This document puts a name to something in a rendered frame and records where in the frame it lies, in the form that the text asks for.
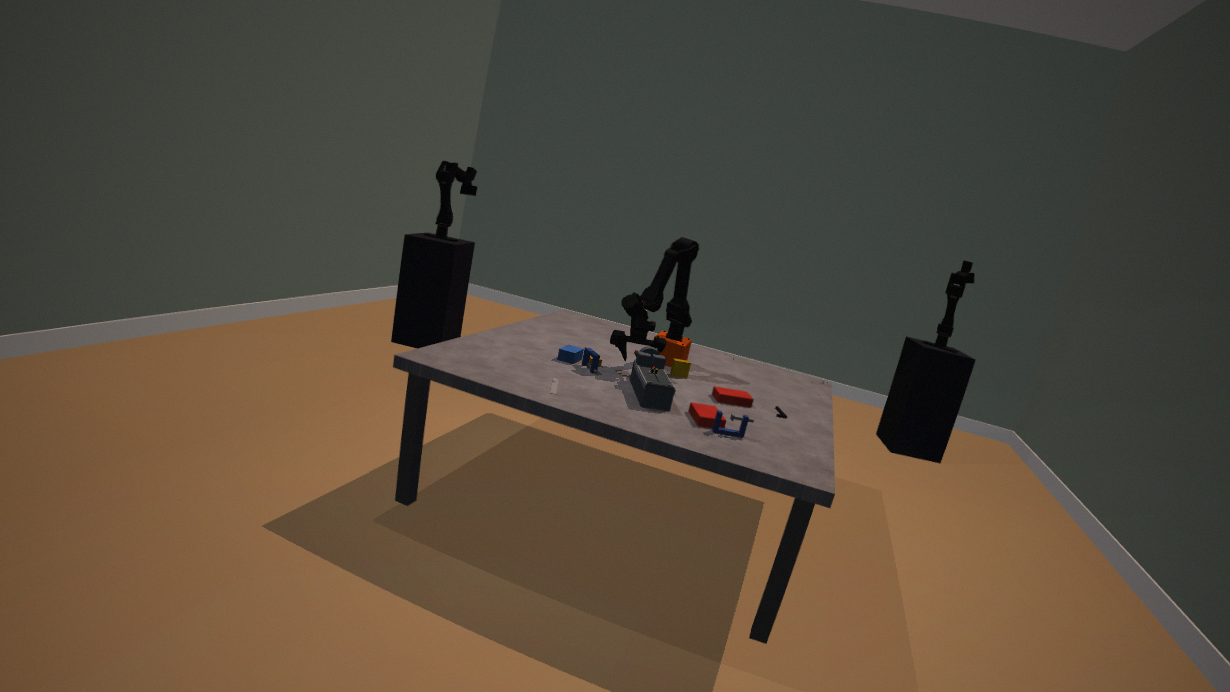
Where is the dark blue c-clamp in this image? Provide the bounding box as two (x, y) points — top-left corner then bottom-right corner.
(582, 348), (600, 372)
(712, 411), (754, 438)

